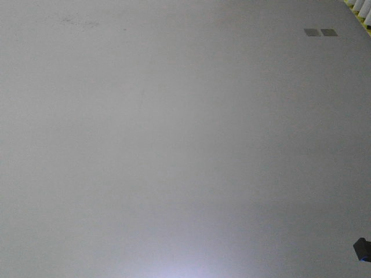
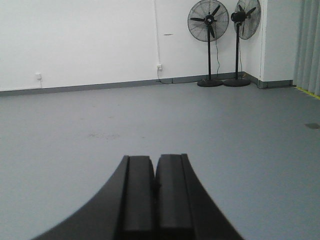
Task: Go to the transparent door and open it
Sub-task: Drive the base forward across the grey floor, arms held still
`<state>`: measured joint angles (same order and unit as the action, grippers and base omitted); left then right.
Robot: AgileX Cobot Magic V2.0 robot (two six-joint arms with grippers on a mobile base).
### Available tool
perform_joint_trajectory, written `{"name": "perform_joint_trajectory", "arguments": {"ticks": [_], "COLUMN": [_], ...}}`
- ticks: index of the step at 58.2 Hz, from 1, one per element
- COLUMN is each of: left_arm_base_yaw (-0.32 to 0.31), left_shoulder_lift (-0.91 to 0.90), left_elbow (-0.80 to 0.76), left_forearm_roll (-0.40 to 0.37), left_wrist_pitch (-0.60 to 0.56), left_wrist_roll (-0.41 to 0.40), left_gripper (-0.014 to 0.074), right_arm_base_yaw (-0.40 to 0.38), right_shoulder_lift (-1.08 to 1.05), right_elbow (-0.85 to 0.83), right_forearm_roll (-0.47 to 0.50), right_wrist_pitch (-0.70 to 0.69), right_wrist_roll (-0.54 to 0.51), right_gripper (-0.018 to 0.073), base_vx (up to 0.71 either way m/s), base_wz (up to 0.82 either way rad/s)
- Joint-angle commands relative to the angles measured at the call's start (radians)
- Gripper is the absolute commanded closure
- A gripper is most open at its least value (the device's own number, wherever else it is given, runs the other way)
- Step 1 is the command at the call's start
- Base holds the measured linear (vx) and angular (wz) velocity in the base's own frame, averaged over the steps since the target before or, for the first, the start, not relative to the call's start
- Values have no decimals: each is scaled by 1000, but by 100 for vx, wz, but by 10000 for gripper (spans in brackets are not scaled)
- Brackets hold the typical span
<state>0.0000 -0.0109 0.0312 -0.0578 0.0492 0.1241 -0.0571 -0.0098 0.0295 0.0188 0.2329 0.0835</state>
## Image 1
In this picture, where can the white yellow striped object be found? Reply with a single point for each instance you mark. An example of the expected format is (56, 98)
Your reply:
(361, 10)

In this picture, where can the black robot part blue light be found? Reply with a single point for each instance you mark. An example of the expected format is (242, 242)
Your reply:
(362, 249)

